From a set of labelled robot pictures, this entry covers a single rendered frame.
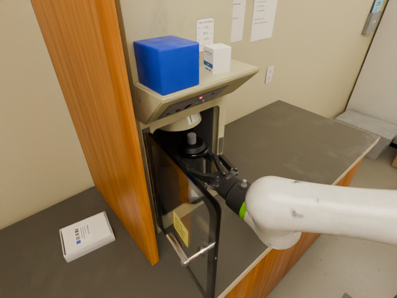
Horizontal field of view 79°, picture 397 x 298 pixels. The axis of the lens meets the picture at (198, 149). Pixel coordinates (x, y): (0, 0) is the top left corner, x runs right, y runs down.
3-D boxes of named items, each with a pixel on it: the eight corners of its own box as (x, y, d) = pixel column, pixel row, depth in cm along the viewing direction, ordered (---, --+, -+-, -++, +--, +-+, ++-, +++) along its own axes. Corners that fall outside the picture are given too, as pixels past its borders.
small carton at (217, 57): (203, 68, 63) (203, 44, 60) (220, 66, 65) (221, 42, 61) (212, 74, 60) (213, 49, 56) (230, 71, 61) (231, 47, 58)
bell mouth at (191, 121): (139, 116, 83) (137, 101, 79) (180, 102, 92) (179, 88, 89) (169, 138, 72) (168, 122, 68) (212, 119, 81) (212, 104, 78)
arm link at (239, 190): (237, 226, 65) (259, 209, 69) (241, 196, 58) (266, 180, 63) (222, 211, 69) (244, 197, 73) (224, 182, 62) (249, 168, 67)
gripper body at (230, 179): (247, 175, 68) (225, 159, 74) (225, 189, 63) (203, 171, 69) (244, 194, 72) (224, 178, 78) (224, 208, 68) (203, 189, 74)
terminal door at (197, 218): (162, 226, 85) (147, 129, 61) (212, 307, 64) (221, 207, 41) (159, 227, 84) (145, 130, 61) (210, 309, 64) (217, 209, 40)
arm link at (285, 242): (283, 265, 58) (311, 231, 60) (279, 250, 49) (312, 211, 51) (241, 226, 67) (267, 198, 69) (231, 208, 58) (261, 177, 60)
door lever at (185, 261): (184, 229, 61) (183, 223, 59) (205, 259, 54) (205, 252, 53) (165, 239, 58) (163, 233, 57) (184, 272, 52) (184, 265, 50)
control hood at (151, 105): (138, 122, 60) (132, 83, 55) (227, 90, 78) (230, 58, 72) (164, 141, 53) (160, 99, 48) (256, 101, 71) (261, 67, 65)
